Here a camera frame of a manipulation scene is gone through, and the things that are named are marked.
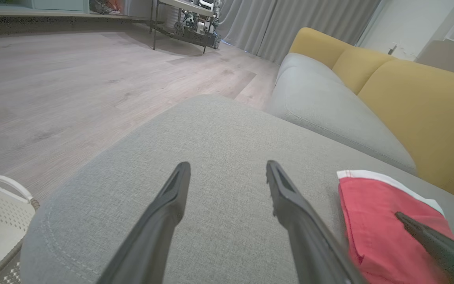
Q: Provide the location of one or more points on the red orange clutter pile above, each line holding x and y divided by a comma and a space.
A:
106, 6

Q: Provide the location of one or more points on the low teal wall cabinet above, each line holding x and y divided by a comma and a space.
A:
53, 6

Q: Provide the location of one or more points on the yellow sofa back cushion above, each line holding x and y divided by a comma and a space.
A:
428, 118
313, 43
361, 67

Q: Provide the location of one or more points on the brown cardboard box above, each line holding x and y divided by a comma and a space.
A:
451, 59

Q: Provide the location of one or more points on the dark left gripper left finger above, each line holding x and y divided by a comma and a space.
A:
152, 236

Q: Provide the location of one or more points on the metal machine with wheels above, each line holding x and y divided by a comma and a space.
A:
195, 29

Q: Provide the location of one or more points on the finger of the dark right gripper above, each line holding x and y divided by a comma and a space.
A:
447, 252

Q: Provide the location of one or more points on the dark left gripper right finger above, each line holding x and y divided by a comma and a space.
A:
309, 244

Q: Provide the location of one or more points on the grey pleated curtain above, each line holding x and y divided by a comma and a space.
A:
290, 19

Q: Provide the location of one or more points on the grey sofa seat cushion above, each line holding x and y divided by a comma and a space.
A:
302, 63
227, 134
329, 110

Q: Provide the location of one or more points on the white wall socket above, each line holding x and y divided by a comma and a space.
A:
392, 49

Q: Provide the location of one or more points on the red basketball shorts white hem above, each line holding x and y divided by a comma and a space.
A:
376, 221

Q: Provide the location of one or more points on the black metal frame table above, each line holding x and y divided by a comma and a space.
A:
179, 3

